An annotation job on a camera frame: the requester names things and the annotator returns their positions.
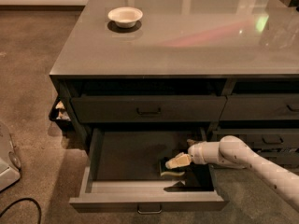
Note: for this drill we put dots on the grey top left drawer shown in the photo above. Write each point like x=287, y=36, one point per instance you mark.
x=161, y=108

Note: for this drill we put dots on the green and yellow sponge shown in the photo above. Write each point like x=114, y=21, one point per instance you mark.
x=165, y=171

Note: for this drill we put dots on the black bin with items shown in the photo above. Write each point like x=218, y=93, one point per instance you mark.
x=59, y=116

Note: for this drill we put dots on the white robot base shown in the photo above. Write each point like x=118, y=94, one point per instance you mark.
x=10, y=164

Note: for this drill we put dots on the open grey middle drawer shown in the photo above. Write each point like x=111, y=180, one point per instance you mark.
x=123, y=175

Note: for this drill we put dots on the grey bottom right drawer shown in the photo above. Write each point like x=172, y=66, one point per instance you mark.
x=284, y=159

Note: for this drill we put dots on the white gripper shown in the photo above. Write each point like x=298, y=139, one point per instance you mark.
x=196, y=153

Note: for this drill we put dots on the grey middle right drawer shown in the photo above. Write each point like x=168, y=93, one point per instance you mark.
x=262, y=138

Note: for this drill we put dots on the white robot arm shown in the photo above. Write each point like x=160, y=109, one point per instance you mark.
x=232, y=152

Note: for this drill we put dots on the white paper bowl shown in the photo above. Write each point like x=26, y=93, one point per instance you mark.
x=125, y=17

